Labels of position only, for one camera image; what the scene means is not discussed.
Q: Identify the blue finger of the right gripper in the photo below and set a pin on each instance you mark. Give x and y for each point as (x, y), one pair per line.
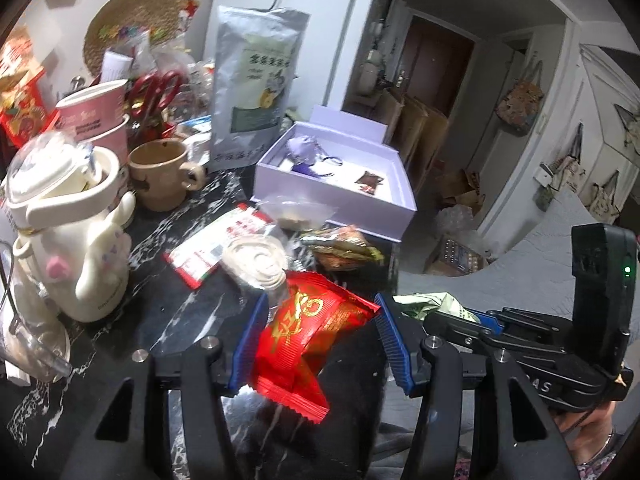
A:
(488, 321)

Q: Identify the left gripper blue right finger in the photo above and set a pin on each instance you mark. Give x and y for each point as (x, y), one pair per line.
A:
(401, 337)

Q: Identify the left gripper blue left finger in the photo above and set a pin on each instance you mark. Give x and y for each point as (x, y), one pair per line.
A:
(249, 326)

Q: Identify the red candy packet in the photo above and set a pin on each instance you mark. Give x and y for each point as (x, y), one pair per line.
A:
(295, 345)

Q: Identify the green gold candy wrappers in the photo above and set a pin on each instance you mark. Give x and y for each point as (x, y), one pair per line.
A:
(341, 249)

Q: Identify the red white snack packet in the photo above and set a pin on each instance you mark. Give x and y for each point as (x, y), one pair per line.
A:
(200, 254)

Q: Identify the clear zip bag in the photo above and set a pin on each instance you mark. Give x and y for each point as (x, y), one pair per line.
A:
(296, 213)

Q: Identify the maroon chocolate packet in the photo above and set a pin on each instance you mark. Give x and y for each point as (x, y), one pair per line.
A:
(368, 183)

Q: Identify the person's right hand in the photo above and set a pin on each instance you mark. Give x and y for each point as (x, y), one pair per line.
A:
(586, 434)

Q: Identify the box of items on floor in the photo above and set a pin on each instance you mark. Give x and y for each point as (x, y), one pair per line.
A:
(450, 258)

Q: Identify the lavender gift box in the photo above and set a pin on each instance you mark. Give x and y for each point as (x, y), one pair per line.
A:
(358, 142)

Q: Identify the clear plastic cup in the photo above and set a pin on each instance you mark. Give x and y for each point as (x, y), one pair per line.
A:
(32, 338)

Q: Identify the beige ceramic mug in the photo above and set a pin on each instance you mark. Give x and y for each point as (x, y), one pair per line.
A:
(161, 174)

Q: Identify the hanging patterned tote bag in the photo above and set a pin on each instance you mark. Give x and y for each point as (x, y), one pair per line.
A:
(519, 108)

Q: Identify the white ceramic jar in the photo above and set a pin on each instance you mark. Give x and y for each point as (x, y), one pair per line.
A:
(369, 73)

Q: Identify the dark entrance door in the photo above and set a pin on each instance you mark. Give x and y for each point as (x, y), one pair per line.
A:
(432, 65)

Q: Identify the pink panda cup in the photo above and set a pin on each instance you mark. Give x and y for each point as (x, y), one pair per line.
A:
(96, 115)

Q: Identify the silver tea pouch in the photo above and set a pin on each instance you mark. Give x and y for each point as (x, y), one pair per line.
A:
(255, 60)

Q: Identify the orange snack bag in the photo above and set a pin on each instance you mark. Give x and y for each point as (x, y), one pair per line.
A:
(26, 101)

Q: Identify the round woven mat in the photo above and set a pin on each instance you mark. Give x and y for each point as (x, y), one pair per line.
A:
(118, 20)

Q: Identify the red handled scissors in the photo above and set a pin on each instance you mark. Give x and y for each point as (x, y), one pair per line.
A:
(153, 92)

